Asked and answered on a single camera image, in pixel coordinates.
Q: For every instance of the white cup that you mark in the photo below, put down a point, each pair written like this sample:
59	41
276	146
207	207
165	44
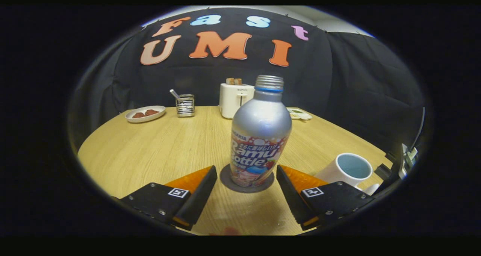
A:
332	173

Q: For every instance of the white oval plate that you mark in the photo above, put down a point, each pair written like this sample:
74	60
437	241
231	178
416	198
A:
129	117

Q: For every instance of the wooden table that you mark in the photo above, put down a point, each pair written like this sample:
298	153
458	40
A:
150	154

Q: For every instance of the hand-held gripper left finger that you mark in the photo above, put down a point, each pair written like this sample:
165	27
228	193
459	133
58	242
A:
199	199

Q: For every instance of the silver juice bottle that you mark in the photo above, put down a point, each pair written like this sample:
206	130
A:
261	124

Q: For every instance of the dark round coaster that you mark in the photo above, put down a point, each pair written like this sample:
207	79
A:
225	181

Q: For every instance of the white device on stand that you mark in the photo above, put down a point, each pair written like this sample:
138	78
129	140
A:
407	160

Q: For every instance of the metal spoon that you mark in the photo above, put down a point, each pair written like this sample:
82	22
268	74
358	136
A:
174	93

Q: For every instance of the white toaster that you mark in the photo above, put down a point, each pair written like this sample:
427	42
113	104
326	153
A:
231	102

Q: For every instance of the white compartment tray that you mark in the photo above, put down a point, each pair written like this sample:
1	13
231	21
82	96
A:
300	115

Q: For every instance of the brown food piece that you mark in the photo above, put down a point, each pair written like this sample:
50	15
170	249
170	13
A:
152	112
138	115

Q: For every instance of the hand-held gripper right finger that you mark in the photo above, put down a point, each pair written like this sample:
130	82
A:
291	196

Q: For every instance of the black stand base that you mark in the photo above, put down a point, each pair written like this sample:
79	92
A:
383	172

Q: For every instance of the toast slices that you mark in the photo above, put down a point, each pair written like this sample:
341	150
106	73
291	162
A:
233	81

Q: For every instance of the black backdrop cloth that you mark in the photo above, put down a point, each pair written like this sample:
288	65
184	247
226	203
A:
357	79

